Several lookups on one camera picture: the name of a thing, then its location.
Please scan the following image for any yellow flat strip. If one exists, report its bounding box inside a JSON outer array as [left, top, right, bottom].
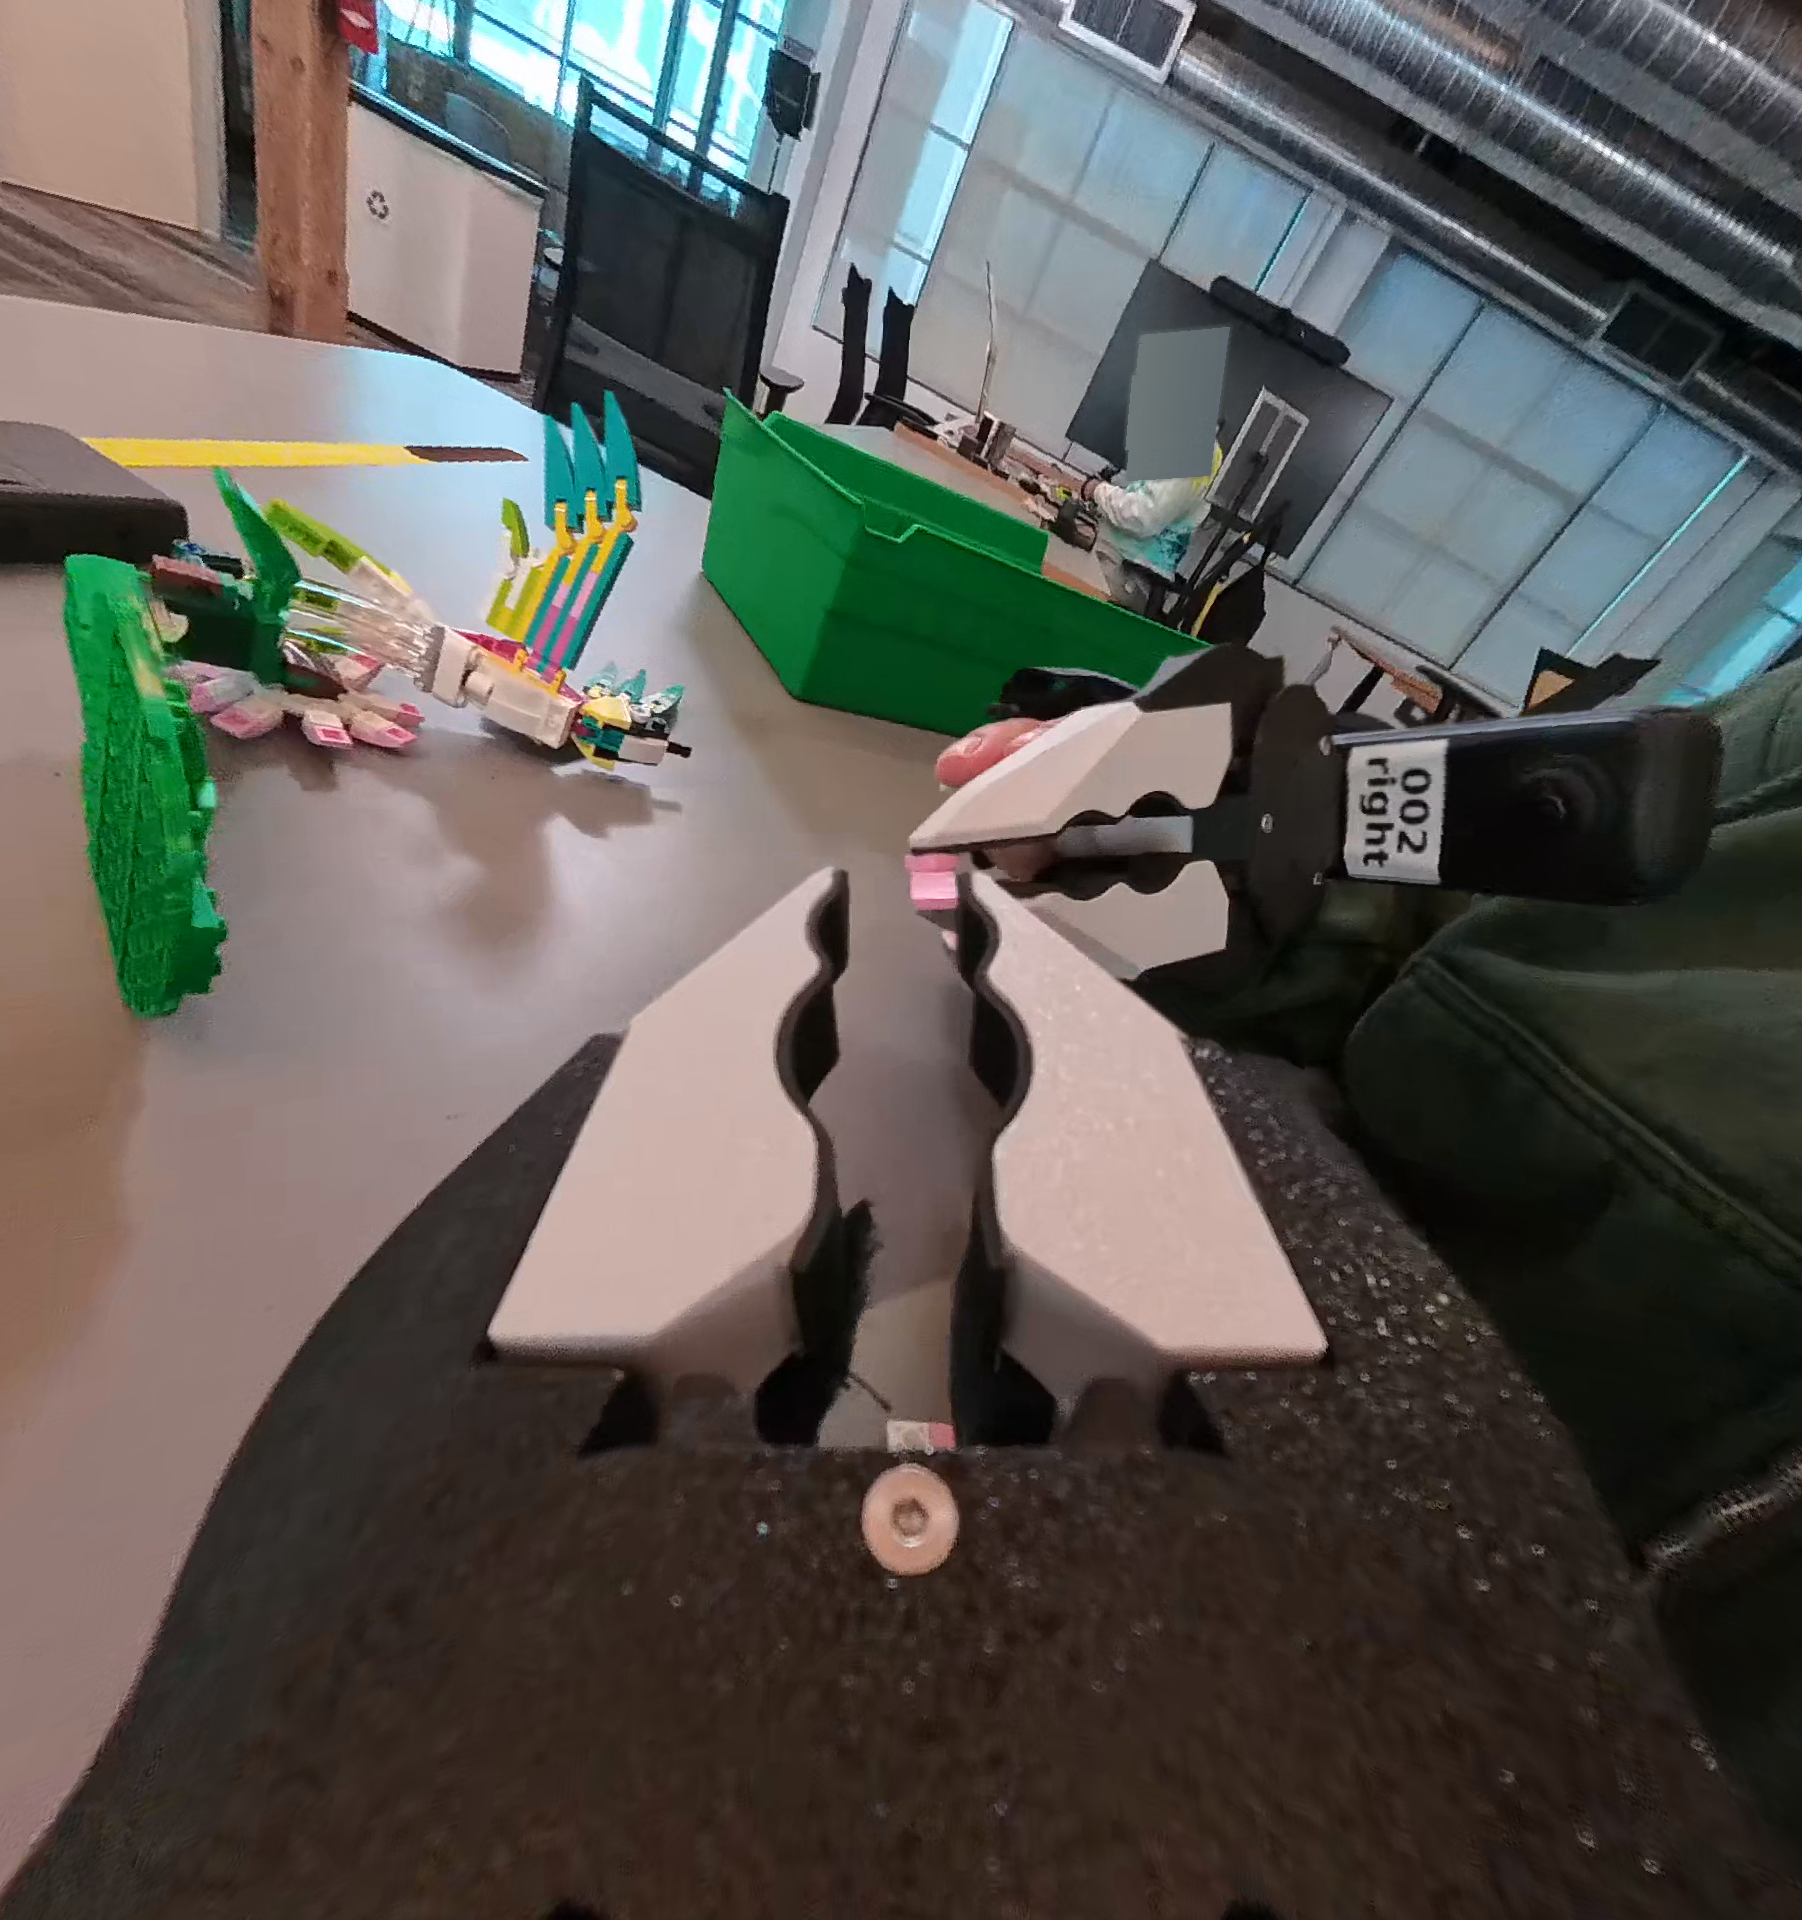
[[82, 435, 532, 470]]

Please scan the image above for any black case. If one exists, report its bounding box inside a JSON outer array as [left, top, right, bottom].
[[0, 419, 192, 570]]

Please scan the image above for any person's right hand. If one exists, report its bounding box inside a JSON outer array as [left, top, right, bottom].
[[935, 717, 1061, 789]]

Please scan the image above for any large black screen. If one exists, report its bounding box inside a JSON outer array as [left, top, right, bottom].
[[1067, 262, 1394, 564]]

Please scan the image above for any white recycling cabinet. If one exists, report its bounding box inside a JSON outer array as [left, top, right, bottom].
[[346, 96, 546, 378]]

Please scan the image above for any person's green jacket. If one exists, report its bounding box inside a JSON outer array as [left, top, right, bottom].
[[1623, 627, 1802, 1869]]

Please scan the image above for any ribbed ceiling duct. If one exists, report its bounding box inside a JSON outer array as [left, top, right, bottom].
[[1193, 0, 1802, 323]]

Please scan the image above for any green lego baseplate model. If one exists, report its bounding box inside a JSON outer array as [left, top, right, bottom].
[[63, 465, 446, 1023]]

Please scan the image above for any black video bar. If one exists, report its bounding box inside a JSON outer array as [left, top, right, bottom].
[[1214, 276, 1354, 367]]

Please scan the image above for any black chair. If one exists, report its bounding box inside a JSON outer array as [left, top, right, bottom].
[[867, 284, 937, 429], [826, 262, 879, 427]]

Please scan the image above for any wooden post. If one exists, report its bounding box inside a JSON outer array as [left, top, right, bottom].
[[248, 0, 356, 344]]

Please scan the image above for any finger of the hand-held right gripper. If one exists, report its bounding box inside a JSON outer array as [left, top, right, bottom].
[[905, 703, 1236, 861], [1053, 840, 1236, 988]]

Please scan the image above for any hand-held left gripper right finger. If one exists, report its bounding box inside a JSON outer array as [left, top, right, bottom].
[[945, 870, 1333, 1449]]

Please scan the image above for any wall vent grille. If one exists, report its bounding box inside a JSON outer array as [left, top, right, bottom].
[[1059, 0, 1195, 80]]

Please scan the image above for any colourful lego bird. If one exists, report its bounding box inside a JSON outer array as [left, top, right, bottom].
[[429, 387, 694, 776]]

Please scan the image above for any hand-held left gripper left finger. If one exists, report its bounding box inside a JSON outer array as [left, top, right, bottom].
[[487, 864, 879, 1449]]

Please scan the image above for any green plastic bin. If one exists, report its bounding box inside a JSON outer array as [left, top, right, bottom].
[[702, 389, 1219, 737]]

